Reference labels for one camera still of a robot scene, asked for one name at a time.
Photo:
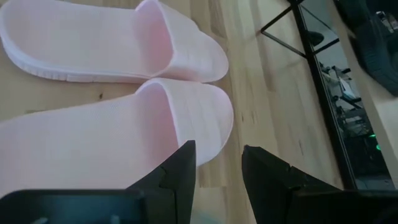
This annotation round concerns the black computer tower green light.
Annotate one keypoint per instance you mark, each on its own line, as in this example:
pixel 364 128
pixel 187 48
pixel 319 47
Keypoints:
pixel 367 161

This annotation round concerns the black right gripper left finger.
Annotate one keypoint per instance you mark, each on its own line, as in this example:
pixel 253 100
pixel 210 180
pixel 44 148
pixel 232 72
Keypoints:
pixel 168 193

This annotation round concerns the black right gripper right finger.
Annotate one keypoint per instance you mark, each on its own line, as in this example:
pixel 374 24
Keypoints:
pixel 280 199

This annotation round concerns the black metal wood-top shoe shelf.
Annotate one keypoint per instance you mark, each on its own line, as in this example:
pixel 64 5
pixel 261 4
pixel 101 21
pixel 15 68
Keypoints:
pixel 320 93

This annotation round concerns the pink rubber slide sandal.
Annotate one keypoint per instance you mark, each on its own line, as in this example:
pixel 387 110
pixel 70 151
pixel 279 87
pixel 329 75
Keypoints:
pixel 93 140
pixel 77 37

